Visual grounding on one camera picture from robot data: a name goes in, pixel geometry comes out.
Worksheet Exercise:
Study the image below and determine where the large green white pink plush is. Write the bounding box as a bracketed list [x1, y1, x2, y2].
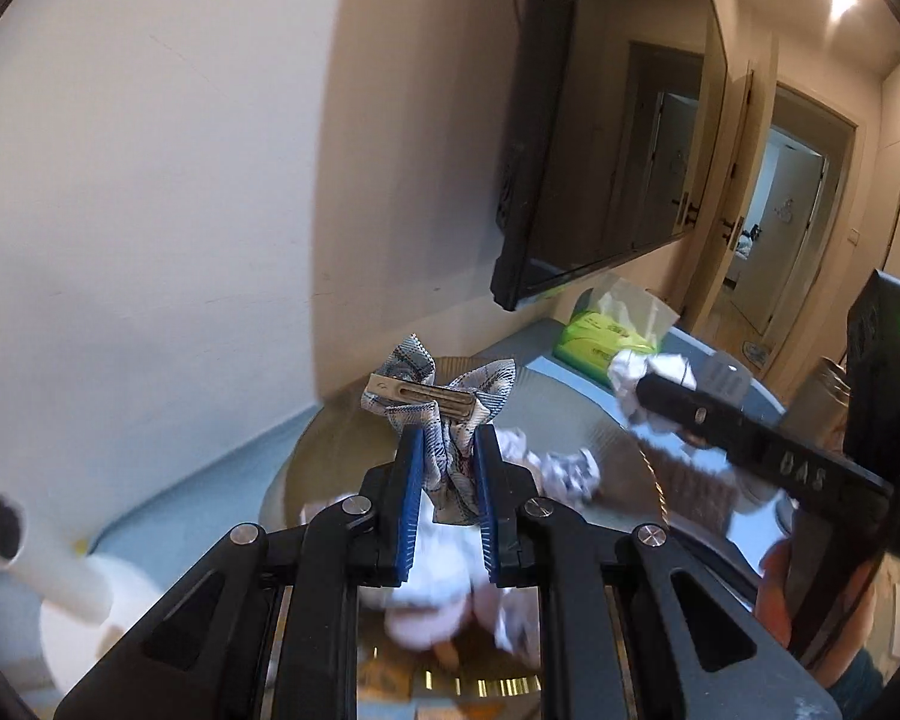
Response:
[382, 521, 496, 657]

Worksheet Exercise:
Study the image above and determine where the person's right forearm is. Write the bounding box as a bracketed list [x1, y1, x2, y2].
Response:
[829, 562, 887, 707]

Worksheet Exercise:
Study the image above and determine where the plaid bow hair clip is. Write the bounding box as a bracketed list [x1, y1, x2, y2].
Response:
[360, 334, 518, 527]

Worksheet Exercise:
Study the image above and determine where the black wall-mounted television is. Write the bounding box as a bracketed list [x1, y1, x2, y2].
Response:
[490, 0, 728, 312]

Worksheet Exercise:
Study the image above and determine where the wooden door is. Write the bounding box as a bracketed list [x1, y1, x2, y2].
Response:
[724, 79, 862, 338]

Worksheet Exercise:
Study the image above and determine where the green tissue pack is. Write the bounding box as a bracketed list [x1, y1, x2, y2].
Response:
[553, 275, 680, 383]

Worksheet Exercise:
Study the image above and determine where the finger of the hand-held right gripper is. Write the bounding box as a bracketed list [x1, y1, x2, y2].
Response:
[636, 373, 766, 466]

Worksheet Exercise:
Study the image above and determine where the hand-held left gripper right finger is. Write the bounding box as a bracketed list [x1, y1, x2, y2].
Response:
[472, 424, 845, 720]

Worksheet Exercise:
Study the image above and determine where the blue-grey box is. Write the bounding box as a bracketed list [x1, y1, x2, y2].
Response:
[697, 355, 751, 400]

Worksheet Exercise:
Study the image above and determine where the person's right hand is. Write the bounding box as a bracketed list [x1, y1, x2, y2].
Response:
[756, 540, 796, 647]

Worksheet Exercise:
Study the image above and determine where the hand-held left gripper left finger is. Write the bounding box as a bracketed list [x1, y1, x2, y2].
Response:
[56, 424, 427, 720]

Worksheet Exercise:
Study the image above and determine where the metal thermos bottle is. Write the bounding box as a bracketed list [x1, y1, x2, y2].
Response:
[791, 356, 854, 458]

